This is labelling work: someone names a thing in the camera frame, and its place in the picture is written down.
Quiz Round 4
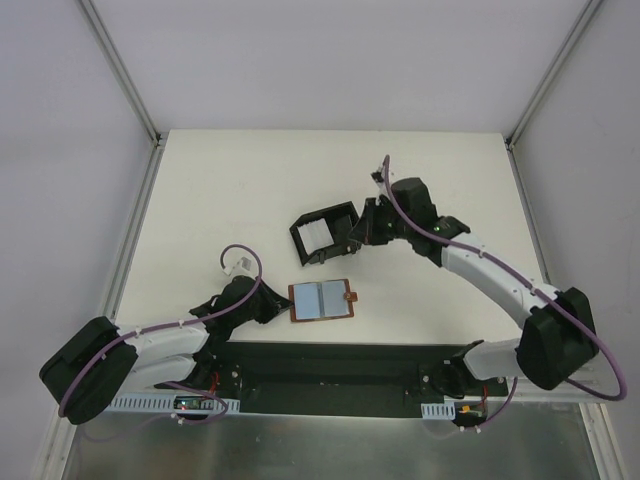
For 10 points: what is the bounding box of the right rear aluminium post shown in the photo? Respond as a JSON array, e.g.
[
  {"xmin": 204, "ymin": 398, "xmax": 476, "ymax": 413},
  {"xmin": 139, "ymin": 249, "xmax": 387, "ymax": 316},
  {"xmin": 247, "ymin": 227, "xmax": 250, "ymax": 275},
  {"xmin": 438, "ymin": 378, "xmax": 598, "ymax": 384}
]
[{"xmin": 504, "ymin": 0, "xmax": 606, "ymax": 151}]

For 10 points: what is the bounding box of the right aluminium side rail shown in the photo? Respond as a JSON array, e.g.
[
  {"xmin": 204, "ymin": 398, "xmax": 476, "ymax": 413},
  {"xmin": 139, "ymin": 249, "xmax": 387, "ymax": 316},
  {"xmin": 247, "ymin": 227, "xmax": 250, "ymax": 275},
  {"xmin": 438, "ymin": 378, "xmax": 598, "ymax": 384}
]
[{"xmin": 505, "ymin": 140, "xmax": 627, "ymax": 479}]

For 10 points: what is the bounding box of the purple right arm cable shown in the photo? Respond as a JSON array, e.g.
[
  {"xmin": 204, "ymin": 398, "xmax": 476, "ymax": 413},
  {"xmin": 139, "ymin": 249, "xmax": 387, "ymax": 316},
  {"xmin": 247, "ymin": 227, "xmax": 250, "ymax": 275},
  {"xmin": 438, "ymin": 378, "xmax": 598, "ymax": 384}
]
[{"xmin": 378, "ymin": 154, "xmax": 629, "ymax": 434}]

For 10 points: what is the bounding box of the white cable duct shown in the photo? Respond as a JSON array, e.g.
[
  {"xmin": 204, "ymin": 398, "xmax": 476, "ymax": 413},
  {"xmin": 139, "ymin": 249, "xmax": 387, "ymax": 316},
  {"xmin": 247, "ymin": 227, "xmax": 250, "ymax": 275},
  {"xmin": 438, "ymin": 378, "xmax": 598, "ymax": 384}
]
[
  {"xmin": 421, "ymin": 399, "xmax": 489, "ymax": 422},
  {"xmin": 105, "ymin": 393, "xmax": 241, "ymax": 416}
]

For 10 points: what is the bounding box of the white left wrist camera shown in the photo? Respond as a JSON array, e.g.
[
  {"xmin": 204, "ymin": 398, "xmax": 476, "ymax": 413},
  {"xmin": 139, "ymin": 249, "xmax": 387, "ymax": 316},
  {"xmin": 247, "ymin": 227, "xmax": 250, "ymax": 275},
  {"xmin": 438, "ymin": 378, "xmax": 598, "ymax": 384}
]
[{"xmin": 223, "ymin": 256, "xmax": 254, "ymax": 277}]

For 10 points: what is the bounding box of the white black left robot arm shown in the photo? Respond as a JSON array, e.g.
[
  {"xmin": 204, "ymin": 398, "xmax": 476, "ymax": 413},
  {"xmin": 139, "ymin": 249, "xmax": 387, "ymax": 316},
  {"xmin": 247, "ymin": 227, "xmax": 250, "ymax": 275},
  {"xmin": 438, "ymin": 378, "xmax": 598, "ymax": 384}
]
[{"xmin": 39, "ymin": 275, "xmax": 293, "ymax": 425}]

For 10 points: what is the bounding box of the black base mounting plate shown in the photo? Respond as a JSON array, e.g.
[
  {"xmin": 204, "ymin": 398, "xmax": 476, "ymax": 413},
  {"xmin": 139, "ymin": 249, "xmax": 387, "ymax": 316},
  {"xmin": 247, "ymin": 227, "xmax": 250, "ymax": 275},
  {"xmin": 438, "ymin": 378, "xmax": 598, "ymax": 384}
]
[{"xmin": 154, "ymin": 339, "xmax": 516, "ymax": 416}]

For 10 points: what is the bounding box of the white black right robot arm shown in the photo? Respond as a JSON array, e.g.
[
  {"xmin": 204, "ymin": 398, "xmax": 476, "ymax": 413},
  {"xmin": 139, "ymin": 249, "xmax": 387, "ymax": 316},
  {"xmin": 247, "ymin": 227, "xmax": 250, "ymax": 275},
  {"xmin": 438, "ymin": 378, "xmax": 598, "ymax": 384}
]
[{"xmin": 349, "ymin": 172, "xmax": 600, "ymax": 398}]

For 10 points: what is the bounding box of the aluminium post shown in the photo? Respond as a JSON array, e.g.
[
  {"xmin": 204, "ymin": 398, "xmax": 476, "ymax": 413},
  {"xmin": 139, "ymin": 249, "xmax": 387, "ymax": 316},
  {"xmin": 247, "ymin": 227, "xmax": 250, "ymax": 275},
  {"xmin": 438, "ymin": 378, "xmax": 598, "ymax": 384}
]
[
  {"xmin": 504, "ymin": 0, "xmax": 606, "ymax": 151},
  {"xmin": 75, "ymin": 0, "xmax": 164, "ymax": 145}
]

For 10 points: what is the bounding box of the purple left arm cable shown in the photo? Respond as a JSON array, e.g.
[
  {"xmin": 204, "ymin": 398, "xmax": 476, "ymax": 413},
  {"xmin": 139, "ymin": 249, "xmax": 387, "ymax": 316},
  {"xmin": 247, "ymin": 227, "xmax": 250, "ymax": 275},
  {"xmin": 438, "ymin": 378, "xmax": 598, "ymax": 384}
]
[{"xmin": 57, "ymin": 244, "xmax": 264, "ymax": 426}]

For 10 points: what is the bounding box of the black plastic card box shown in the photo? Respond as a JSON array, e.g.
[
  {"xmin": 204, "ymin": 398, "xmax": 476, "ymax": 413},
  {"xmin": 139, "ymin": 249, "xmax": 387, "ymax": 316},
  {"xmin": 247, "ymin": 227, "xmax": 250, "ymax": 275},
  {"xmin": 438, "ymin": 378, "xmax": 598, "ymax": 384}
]
[{"xmin": 289, "ymin": 201, "xmax": 361, "ymax": 266}]

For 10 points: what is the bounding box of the white left cable duct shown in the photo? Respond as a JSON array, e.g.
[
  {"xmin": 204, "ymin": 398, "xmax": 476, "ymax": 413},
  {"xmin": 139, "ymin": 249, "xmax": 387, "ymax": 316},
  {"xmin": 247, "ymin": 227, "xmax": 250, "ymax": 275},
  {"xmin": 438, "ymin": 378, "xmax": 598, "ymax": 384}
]
[{"xmin": 105, "ymin": 393, "xmax": 241, "ymax": 416}]

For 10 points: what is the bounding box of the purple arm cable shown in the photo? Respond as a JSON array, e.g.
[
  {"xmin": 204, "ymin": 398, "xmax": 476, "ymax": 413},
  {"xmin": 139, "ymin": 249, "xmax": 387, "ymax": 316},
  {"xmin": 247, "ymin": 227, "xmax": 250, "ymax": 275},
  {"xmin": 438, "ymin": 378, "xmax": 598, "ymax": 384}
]
[
  {"xmin": 57, "ymin": 244, "xmax": 264, "ymax": 426},
  {"xmin": 378, "ymin": 154, "xmax": 629, "ymax": 434}
]

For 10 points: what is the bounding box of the brown leather card holder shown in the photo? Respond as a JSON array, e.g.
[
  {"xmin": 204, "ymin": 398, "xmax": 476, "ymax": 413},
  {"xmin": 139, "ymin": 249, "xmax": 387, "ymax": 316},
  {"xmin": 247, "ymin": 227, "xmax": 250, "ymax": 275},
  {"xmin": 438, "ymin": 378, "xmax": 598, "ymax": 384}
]
[{"xmin": 288, "ymin": 279, "xmax": 359, "ymax": 323}]

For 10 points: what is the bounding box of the left rear aluminium post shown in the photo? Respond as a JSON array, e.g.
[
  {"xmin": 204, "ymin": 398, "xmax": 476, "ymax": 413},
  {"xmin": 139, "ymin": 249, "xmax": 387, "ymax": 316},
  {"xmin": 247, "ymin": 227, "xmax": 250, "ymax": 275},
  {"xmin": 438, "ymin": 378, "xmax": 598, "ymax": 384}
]
[{"xmin": 75, "ymin": 0, "xmax": 164, "ymax": 145}]

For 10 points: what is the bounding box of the white right cable duct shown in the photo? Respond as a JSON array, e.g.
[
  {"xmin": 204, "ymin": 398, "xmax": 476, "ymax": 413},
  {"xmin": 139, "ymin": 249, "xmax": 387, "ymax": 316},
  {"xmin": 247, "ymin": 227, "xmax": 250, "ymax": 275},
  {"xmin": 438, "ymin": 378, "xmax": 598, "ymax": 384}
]
[{"xmin": 421, "ymin": 399, "xmax": 489, "ymax": 422}]

